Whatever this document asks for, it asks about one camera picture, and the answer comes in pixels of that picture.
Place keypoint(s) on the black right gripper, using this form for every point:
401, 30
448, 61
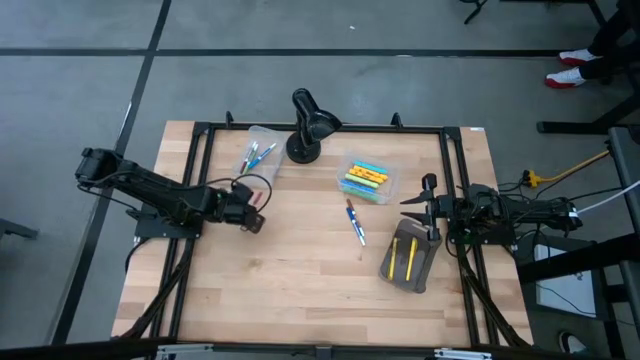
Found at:
445, 205

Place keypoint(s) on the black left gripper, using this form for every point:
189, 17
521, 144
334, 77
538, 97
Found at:
232, 207

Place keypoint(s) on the smoky grey plastic bin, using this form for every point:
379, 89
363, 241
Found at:
425, 260

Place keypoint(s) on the yellow slim highlighter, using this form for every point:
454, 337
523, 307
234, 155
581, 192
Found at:
411, 260

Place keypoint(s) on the green thin marker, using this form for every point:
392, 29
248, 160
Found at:
251, 156

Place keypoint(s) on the yellow-orange Sharpie highlighter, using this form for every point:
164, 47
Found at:
376, 175
359, 173

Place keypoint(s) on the yellow thin marker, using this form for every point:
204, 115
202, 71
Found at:
393, 260

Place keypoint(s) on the light blue thin marker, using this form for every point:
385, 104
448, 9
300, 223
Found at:
265, 155

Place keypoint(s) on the light green Sharpie highlighter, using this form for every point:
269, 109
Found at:
361, 180

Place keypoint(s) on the blue Expo marker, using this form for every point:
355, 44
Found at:
357, 227

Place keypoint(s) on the brown Expo marker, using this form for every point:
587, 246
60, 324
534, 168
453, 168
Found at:
350, 204

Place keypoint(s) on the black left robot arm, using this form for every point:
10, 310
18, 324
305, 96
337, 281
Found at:
150, 185

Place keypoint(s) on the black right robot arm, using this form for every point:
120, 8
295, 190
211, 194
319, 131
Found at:
530, 210

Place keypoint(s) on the purple thin marker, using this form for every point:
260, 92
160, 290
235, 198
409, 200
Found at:
245, 165

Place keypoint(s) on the clear plastic bin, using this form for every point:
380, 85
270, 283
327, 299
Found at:
392, 170
270, 175

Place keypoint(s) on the black desk lamp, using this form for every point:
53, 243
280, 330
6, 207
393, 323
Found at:
312, 125

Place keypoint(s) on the black crossbeam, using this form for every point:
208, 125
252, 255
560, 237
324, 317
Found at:
575, 260

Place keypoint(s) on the white box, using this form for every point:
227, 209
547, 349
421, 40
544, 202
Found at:
565, 295

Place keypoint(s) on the person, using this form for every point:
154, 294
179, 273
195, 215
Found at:
565, 79

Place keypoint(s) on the black floor stand foot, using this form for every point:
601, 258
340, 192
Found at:
15, 230

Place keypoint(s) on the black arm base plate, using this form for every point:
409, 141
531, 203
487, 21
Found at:
500, 239
150, 230

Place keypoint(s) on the black aluminium table frame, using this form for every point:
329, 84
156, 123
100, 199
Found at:
375, 128

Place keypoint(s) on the black desk leg frame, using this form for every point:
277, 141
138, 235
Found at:
565, 127

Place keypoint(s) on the grey metal post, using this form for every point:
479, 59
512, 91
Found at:
622, 165

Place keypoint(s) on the black rail with silver brackets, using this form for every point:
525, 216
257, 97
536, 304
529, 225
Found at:
75, 352

